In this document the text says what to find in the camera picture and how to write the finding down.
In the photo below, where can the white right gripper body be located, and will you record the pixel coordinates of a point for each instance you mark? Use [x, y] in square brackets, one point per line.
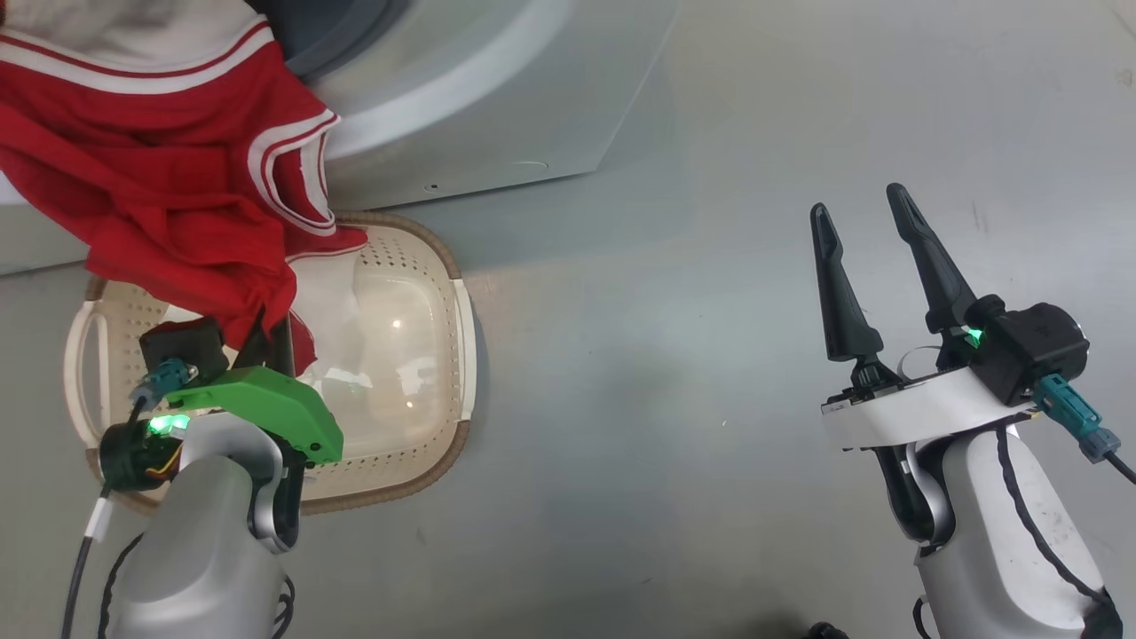
[923, 408]

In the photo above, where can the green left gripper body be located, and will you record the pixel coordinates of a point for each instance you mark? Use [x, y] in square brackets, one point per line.
[275, 399]

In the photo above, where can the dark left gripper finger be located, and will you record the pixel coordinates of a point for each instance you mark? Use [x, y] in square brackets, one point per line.
[282, 346]
[253, 351]

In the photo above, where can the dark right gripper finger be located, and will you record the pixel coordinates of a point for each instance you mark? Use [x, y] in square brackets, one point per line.
[843, 302]
[941, 275]

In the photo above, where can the red white-trimmed jersey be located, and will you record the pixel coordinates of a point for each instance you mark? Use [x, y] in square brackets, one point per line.
[151, 177]

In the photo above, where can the cream perforated laundry basket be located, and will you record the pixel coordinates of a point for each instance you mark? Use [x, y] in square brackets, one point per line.
[399, 355]

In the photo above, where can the white front-load washing machine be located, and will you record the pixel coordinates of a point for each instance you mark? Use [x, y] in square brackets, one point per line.
[497, 98]

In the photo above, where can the round white filter cover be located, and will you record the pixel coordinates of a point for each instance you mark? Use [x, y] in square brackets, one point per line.
[530, 166]

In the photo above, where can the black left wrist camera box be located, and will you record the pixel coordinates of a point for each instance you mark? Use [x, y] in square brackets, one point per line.
[182, 342]

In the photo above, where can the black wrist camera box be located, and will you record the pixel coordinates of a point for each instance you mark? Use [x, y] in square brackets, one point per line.
[1029, 351]
[182, 342]

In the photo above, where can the teal left camera connector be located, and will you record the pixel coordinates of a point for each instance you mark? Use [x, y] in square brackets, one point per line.
[164, 377]

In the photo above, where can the teal camera connector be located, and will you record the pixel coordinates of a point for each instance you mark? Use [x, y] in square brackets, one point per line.
[164, 377]
[1069, 413]

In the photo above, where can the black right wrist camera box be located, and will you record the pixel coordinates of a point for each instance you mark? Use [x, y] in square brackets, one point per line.
[1029, 351]

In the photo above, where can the teal right camera connector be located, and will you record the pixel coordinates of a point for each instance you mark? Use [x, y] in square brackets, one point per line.
[1069, 413]

